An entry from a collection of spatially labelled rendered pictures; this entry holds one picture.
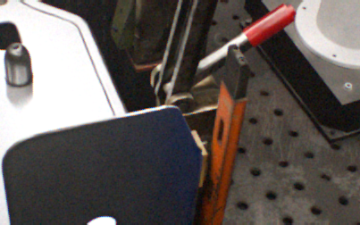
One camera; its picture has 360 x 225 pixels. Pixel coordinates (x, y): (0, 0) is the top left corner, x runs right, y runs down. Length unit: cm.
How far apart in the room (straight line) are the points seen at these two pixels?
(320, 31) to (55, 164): 94
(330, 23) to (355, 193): 28
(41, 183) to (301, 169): 85
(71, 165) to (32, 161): 2
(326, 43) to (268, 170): 24
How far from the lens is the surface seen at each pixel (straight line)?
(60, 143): 40
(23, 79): 89
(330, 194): 122
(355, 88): 125
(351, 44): 129
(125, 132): 41
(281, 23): 79
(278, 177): 122
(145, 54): 98
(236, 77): 65
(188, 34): 73
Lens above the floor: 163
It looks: 47 degrees down
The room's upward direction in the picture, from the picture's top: 6 degrees clockwise
